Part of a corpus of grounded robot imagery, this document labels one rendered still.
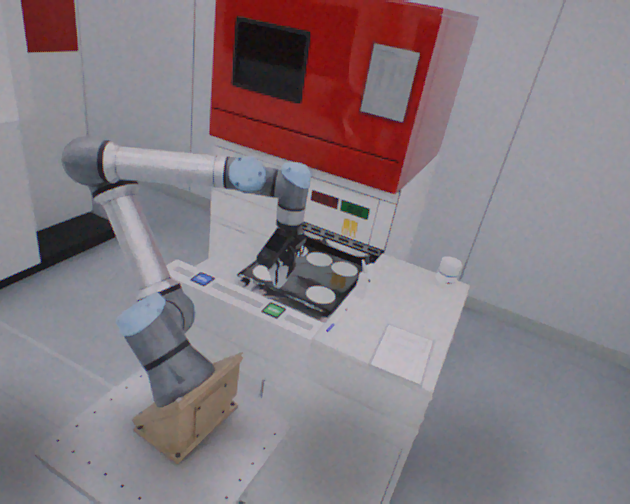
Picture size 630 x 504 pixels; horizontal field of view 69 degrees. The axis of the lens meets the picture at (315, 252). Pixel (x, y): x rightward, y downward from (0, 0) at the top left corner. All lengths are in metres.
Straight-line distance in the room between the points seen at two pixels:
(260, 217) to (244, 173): 0.98
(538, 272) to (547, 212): 0.42
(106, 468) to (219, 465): 0.24
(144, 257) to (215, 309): 0.32
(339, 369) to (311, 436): 0.30
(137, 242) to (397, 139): 0.89
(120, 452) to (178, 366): 0.25
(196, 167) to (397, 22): 0.82
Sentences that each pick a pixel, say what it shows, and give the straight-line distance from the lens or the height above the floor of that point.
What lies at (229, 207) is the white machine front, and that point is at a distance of 2.08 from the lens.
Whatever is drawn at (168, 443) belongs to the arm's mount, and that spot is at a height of 0.86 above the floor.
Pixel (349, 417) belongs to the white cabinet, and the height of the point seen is 0.75.
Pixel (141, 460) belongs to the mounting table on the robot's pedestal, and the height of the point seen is 0.82.
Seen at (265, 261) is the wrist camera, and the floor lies 1.18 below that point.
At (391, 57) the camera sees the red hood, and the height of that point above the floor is 1.66.
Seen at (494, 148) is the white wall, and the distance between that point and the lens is 3.13.
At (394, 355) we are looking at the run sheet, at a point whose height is 0.97.
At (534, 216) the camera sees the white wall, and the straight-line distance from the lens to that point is 3.23.
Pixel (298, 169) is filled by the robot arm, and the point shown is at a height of 1.41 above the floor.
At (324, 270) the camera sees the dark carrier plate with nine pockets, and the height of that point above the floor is 0.90.
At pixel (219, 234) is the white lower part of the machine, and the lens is 2.17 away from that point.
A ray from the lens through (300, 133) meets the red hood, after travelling 1.76.
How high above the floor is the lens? 1.80
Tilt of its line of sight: 29 degrees down
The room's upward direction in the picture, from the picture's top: 11 degrees clockwise
